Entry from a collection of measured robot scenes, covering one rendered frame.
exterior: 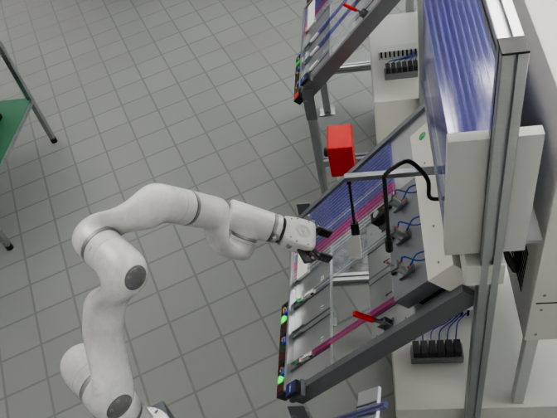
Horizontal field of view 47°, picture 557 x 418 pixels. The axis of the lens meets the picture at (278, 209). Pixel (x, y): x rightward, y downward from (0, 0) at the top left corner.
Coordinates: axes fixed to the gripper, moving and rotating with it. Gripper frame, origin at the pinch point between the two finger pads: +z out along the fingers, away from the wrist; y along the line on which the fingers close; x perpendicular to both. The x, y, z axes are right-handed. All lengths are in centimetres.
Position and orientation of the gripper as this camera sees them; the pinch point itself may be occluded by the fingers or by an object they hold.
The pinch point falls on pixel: (327, 245)
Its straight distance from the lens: 188.4
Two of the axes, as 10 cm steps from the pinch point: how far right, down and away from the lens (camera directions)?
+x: -4.1, 5.9, 6.9
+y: 0.5, -7.5, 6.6
